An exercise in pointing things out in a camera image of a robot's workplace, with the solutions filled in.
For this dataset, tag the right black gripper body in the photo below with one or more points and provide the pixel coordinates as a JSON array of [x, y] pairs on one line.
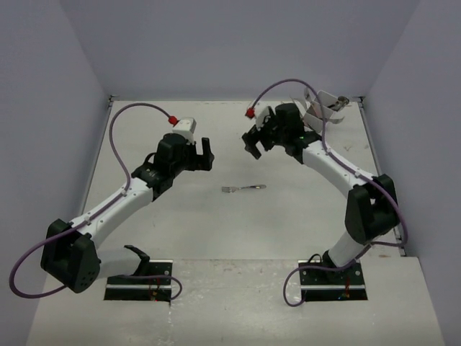
[[273, 135]]

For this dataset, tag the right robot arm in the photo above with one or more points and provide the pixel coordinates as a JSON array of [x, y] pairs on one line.
[[370, 201]]

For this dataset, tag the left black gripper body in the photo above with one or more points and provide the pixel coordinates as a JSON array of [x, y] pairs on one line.
[[187, 162]]

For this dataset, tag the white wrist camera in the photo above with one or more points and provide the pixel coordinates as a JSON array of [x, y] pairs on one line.
[[263, 117], [186, 128]]

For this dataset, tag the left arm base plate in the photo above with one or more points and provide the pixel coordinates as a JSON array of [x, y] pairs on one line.
[[129, 289]]

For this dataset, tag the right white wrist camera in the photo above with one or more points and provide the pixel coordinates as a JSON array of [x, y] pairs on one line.
[[263, 117]]

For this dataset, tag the white divided utensil container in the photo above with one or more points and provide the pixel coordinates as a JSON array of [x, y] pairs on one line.
[[318, 111]]

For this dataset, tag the black handled spoon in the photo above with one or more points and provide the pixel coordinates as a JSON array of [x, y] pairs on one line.
[[340, 103]]

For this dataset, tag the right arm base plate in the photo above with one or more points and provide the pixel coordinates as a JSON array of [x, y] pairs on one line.
[[318, 285]]

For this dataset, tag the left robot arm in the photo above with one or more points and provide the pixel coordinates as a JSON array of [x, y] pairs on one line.
[[72, 253]]

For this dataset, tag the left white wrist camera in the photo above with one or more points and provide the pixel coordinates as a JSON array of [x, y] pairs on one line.
[[186, 128]]

